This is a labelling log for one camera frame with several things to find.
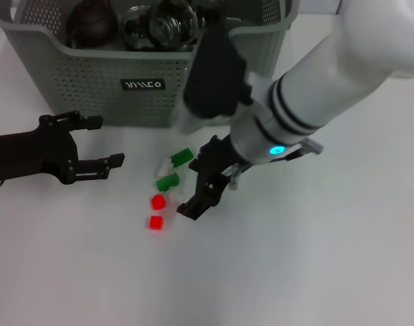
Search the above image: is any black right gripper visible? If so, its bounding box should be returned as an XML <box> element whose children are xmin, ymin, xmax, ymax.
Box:
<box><xmin>176</xmin><ymin>134</ymin><xmax>244</xmax><ymax>222</ymax></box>

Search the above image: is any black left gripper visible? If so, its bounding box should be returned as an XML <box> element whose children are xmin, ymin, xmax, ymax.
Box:
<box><xmin>0</xmin><ymin>111</ymin><xmax>126</xmax><ymax>186</ymax></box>

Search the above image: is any white toy brick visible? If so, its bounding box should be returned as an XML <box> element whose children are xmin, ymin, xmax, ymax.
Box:
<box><xmin>168</xmin><ymin>191</ymin><xmax>187</xmax><ymax>207</ymax></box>
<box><xmin>155</xmin><ymin>158</ymin><xmax>176</xmax><ymax>177</ymax></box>

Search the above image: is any small red toy brick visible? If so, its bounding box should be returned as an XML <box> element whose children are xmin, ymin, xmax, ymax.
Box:
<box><xmin>150</xmin><ymin>194</ymin><xmax>166</xmax><ymax>211</ymax></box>
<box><xmin>147</xmin><ymin>215</ymin><xmax>164</xmax><ymax>231</ymax></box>

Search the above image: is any grey-green perforated storage bin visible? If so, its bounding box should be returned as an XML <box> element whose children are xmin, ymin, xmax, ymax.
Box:
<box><xmin>0</xmin><ymin>0</ymin><xmax>300</xmax><ymax>128</ymax></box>

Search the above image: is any green toy brick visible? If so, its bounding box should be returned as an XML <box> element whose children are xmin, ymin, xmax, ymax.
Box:
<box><xmin>169</xmin><ymin>147</ymin><xmax>195</xmax><ymax>168</ymax></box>
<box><xmin>155</xmin><ymin>172</ymin><xmax>181</xmax><ymax>192</ymax></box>

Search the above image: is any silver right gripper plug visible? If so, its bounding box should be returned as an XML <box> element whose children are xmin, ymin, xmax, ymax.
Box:
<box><xmin>223</xmin><ymin>164</ymin><xmax>244</xmax><ymax>192</ymax></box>

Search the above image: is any black round teapot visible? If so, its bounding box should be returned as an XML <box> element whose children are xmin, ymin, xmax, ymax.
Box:
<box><xmin>67</xmin><ymin>0</ymin><xmax>121</xmax><ymax>49</ymax></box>

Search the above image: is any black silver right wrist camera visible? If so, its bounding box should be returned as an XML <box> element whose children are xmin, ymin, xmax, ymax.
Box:
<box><xmin>171</xmin><ymin>25</ymin><xmax>254</xmax><ymax>135</ymax></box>

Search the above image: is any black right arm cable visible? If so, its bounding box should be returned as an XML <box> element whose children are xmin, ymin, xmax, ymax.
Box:
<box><xmin>271</xmin><ymin>138</ymin><xmax>325</xmax><ymax>162</ymax></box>

